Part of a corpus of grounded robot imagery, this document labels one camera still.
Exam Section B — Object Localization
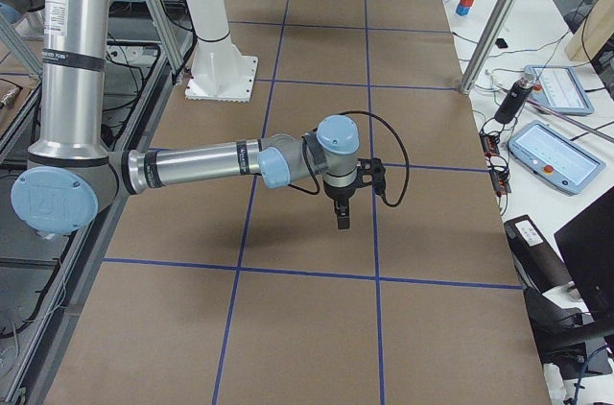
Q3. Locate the orange circuit board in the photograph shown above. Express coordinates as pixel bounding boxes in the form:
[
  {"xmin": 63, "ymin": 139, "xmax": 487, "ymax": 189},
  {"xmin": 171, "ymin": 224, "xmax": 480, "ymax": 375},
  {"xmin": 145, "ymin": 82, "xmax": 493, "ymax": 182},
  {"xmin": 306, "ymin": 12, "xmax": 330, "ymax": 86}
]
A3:
[{"xmin": 479, "ymin": 131, "xmax": 511, "ymax": 198}]

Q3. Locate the black cylindrical device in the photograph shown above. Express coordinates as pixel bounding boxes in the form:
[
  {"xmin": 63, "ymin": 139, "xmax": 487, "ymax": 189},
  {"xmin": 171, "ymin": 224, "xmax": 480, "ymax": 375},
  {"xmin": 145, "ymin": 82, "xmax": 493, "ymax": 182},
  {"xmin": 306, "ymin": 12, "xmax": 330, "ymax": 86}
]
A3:
[{"xmin": 494, "ymin": 71, "xmax": 536, "ymax": 125}]

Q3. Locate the lower teach pendant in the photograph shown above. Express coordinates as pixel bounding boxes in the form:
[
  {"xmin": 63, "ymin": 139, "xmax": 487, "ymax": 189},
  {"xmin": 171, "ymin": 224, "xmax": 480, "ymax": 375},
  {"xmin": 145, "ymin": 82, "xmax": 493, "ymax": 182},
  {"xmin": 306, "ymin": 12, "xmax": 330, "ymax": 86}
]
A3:
[{"xmin": 508, "ymin": 121, "xmax": 606, "ymax": 195}]

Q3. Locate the teach pendant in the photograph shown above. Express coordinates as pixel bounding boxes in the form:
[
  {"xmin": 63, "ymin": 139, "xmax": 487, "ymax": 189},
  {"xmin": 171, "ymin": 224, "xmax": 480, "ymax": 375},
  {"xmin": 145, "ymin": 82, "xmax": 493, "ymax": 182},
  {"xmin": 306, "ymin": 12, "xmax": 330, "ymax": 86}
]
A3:
[
  {"xmin": 508, "ymin": 121, "xmax": 606, "ymax": 195},
  {"xmin": 524, "ymin": 65, "xmax": 595, "ymax": 116}
]

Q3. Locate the small black square object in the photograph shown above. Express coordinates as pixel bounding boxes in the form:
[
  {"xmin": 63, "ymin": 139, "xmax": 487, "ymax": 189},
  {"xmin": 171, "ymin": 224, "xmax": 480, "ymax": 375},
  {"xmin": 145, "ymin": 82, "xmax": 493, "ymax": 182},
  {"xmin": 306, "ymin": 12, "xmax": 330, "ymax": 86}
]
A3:
[{"xmin": 495, "ymin": 37, "xmax": 508, "ymax": 49}]

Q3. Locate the upper teach pendant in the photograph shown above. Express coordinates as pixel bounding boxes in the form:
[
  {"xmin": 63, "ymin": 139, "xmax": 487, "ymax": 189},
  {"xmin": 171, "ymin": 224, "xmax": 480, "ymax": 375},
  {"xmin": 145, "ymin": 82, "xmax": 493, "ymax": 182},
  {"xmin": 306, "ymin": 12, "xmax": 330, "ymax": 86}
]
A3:
[{"xmin": 524, "ymin": 65, "xmax": 595, "ymax": 116}]

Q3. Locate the black monitor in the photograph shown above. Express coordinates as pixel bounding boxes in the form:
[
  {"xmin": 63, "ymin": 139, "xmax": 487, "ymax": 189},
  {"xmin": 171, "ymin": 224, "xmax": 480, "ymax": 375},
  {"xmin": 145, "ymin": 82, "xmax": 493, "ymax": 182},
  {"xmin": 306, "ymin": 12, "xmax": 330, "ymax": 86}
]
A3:
[{"xmin": 555, "ymin": 188, "xmax": 613, "ymax": 317}]

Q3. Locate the black desk device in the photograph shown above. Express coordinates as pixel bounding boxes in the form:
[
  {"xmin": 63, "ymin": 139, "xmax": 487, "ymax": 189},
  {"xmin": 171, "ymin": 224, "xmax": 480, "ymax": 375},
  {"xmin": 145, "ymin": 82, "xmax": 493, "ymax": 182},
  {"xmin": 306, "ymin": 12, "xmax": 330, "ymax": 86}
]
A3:
[{"xmin": 504, "ymin": 215, "xmax": 613, "ymax": 377}]

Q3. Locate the white camera stand column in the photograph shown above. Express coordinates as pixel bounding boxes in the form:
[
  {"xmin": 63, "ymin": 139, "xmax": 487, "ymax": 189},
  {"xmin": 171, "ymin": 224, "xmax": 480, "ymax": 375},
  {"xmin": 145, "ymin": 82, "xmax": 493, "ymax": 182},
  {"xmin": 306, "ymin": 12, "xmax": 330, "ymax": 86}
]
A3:
[{"xmin": 186, "ymin": 0, "xmax": 258, "ymax": 102}]

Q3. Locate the aluminium frame post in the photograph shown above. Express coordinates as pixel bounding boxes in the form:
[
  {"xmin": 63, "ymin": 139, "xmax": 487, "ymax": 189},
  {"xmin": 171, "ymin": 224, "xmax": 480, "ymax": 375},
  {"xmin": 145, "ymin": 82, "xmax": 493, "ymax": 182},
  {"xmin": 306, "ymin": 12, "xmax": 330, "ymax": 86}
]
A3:
[{"xmin": 459, "ymin": 0, "xmax": 516, "ymax": 95}]

